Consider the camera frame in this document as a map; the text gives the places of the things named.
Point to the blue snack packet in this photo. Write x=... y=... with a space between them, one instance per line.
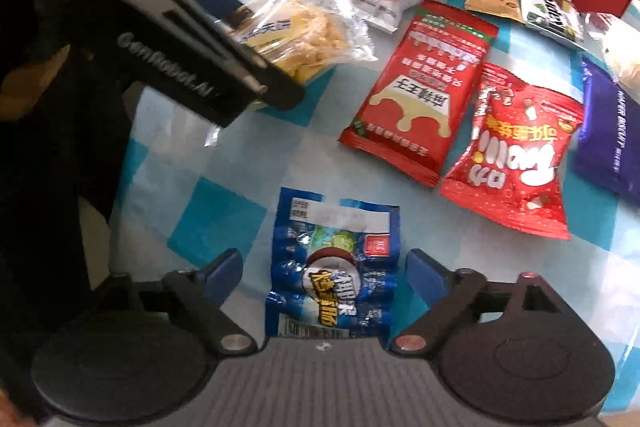
x=330 y=267

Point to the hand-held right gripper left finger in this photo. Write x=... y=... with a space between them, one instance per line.
x=226 y=269

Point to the dark purple wafer packet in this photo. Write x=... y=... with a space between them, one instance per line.
x=610 y=132

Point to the clear packet of cream snack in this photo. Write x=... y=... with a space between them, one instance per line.
x=625 y=52

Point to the red candy packet white lettering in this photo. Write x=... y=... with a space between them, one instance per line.
x=510 y=157

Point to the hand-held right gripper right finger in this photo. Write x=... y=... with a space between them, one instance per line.
x=422 y=269

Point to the white and green cookie packet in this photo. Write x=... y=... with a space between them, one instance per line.
x=550 y=12

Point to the clear packet of yellow crisps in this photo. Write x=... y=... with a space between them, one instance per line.
x=315 y=37

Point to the red packet with crown print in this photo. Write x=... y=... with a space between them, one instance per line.
x=420 y=97

